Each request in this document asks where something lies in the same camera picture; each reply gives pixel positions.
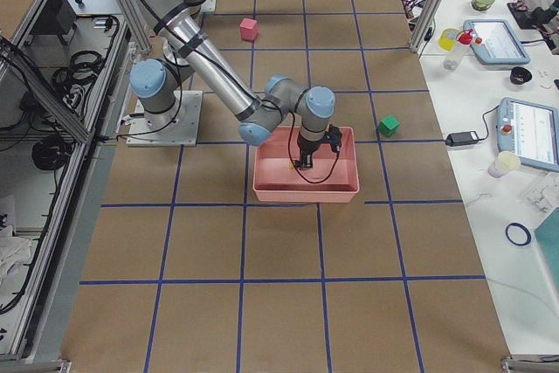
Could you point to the near teach pendant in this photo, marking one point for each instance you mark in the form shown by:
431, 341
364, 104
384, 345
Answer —
530, 131

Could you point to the teal board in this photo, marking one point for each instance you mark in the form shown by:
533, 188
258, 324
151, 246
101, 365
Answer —
547, 238

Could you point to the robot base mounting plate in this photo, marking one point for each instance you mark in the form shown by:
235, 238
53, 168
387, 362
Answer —
178, 126

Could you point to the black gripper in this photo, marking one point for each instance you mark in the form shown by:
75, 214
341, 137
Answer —
307, 145

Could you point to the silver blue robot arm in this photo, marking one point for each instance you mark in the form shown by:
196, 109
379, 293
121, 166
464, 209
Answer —
257, 117

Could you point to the black power adapter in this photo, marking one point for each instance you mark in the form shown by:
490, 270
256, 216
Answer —
458, 139

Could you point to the far teach pendant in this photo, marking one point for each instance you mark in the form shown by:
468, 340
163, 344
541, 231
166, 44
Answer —
499, 44

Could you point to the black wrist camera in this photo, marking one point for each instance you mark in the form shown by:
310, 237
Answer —
334, 136

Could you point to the yellow tape roll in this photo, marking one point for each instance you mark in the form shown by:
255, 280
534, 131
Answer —
448, 38

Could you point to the pink plastic bin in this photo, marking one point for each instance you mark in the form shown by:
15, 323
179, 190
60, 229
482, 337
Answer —
333, 178

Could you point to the teach pendant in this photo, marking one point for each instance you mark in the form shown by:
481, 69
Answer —
530, 131
499, 44

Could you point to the clear plastic bag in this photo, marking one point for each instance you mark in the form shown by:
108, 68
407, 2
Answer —
542, 194

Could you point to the green cube near bin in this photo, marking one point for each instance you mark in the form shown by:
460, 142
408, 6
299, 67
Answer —
388, 125

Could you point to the pink cube near robot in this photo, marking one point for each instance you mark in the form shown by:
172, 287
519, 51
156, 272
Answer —
249, 29

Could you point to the aluminium frame post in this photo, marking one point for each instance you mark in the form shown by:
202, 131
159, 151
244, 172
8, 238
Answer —
430, 2

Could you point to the clear squeeze bottle red cap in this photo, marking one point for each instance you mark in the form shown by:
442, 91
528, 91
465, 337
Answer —
456, 54

